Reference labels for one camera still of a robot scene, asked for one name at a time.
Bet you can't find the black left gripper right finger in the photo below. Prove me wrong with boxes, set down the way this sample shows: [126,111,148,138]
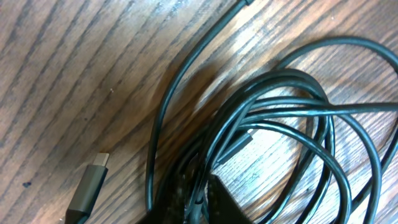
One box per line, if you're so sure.
[208,175,252,224]

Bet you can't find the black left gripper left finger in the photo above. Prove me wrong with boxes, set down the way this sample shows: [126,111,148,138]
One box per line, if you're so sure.
[138,174,188,224]

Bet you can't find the black USB cable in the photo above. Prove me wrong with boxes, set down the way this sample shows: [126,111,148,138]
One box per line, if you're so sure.
[64,0,398,224]

